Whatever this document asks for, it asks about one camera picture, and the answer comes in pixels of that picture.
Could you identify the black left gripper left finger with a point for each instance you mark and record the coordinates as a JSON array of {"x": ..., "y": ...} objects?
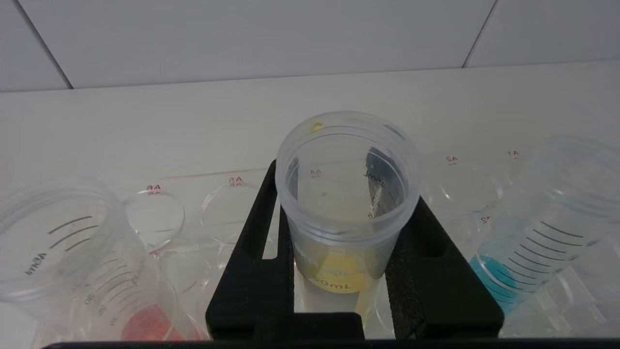
[{"x": 252, "y": 291}]

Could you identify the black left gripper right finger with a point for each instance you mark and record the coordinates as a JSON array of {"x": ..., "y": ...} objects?
[{"x": 436, "y": 291}]

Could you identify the test tube with yellow pigment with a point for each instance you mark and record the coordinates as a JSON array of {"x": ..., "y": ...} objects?
[{"x": 339, "y": 228}]

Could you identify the clear acrylic test tube rack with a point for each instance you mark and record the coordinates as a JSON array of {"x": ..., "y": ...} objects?
[{"x": 218, "y": 218}]

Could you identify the test tube with blue pigment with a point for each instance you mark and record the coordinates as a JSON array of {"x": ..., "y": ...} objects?
[{"x": 533, "y": 252}]

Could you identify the test tube with red pigment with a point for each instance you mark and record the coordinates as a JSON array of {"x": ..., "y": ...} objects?
[{"x": 97, "y": 291}]

